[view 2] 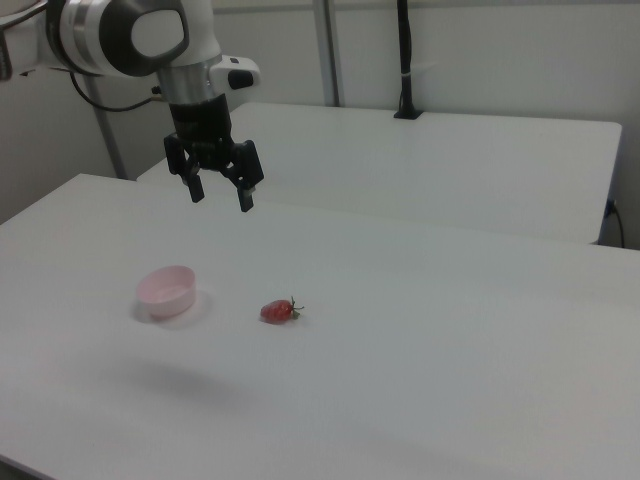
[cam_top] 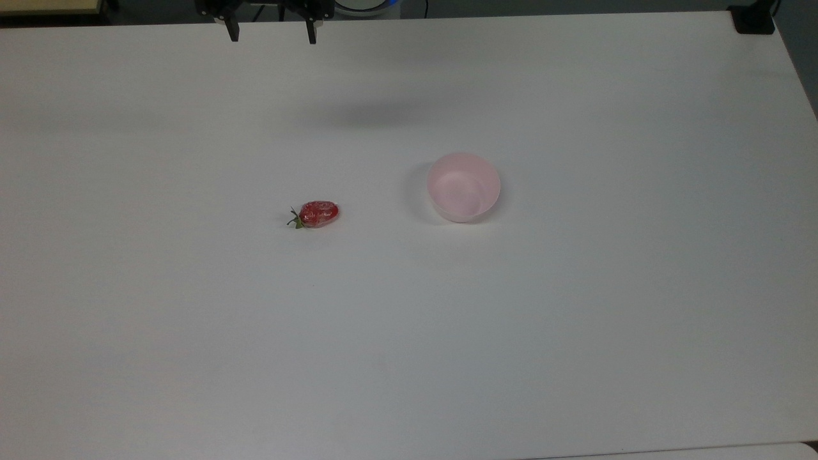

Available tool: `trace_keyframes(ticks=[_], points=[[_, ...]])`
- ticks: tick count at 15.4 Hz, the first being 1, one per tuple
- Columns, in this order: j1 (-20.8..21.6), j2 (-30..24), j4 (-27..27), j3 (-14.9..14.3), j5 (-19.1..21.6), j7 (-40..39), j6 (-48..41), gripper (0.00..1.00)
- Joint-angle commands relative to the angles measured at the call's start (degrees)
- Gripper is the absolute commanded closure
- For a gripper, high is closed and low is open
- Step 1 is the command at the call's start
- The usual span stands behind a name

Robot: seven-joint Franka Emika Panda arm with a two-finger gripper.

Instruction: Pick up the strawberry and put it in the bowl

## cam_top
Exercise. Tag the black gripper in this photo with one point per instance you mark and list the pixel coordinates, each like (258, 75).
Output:
(268, 5)

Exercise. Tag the red strawberry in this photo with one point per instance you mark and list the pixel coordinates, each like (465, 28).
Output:
(317, 214)

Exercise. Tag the pink plastic bowl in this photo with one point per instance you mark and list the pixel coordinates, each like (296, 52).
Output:
(463, 188)

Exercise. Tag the light wooden desk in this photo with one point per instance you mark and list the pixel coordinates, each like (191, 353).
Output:
(45, 6)

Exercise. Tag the black table clamp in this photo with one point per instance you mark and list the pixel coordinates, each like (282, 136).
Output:
(754, 19)

